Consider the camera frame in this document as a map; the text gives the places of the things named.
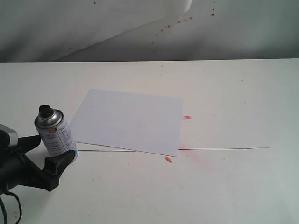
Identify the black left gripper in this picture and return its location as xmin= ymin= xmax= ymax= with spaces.
xmin=0 ymin=135 xmax=74 ymax=192

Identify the silver spray paint can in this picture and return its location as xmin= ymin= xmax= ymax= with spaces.
xmin=34 ymin=105 xmax=78 ymax=161

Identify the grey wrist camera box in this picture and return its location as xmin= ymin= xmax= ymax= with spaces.
xmin=0 ymin=124 xmax=18 ymax=149

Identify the white backdrop sheet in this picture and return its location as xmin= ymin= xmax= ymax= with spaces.
xmin=0 ymin=0 xmax=191 ymax=62

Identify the white paper sheet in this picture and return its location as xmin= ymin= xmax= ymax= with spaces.
xmin=70 ymin=89 xmax=183 ymax=157

